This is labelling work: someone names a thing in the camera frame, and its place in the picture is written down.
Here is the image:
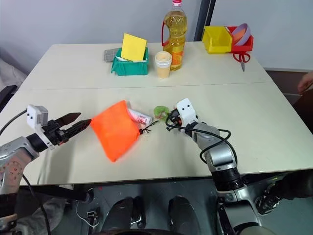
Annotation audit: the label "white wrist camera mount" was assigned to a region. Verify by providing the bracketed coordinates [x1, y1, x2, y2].
[176, 97, 198, 126]
[26, 104, 49, 128]

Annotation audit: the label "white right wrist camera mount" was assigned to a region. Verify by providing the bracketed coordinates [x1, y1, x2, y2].
[176, 97, 198, 126]

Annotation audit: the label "dark vertical post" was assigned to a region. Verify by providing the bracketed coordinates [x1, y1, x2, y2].
[194, 0, 217, 42]

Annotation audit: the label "cream paper cup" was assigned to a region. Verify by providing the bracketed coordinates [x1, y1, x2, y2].
[154, 51, 173, 79]

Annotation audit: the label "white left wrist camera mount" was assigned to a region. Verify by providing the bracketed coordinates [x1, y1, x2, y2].
[26, 104, 49, 128]

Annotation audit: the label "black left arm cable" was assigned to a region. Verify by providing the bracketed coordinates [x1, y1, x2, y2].
[0, 109, 28, 136]

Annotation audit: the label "red handled scissors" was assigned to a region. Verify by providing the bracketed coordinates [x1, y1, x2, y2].
[232, 51, 251, 72]

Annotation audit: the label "green plastic bin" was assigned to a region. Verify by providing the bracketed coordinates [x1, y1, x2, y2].
[111, 47, 149, 76]

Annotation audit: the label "yellow sponge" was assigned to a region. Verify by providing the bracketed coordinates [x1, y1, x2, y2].
[120, 33, 148, 62]

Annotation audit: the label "yellow plastic bin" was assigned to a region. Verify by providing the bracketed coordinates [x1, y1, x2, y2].
[202, 25, 233, 54]

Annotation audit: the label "bystander bare hand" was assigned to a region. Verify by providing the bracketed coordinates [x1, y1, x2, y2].
[298, 72, 313, 94]

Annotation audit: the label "green crumpled ring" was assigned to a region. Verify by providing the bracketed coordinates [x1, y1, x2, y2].
[153, 105, 170, 121]

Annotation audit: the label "red plastic bin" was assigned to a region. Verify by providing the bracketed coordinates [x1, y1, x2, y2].
[225, 25, 255, 53]

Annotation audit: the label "black pouch drawstring cord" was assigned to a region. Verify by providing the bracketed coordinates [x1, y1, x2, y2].
[138, 119, 160, 135]

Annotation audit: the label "white tube with red print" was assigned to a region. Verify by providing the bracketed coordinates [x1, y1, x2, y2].
[127, 107, 153, 126]

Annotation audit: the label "brown wooden furniture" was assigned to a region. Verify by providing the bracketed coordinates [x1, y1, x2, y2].
[292, 88, 313, 136]

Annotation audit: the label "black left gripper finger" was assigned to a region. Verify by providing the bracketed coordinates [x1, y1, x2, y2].
[55, 112, 82, 127]
[65, 118, 92, 142]

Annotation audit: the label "purple bowl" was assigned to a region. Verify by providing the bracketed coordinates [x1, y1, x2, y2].
[230, 23, 252, 46]

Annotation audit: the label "black table frame bar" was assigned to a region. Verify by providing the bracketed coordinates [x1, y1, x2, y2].
[21, 184, 95, 202]

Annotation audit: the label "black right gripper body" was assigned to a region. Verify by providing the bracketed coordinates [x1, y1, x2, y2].
[166, 109, 183, 128]

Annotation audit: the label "cooking oil bottle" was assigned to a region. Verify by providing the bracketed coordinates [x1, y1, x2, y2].
[161, 0, 189, 72]

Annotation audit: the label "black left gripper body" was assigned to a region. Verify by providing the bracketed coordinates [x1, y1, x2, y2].
[43, 119, 72, 147]

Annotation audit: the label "orange fabric pouch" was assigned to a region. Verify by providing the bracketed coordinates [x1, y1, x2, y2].
[90, 99, 141, 163]

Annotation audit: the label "white floor cable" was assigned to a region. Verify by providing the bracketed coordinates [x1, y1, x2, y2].
[75, 201, 99, 229]

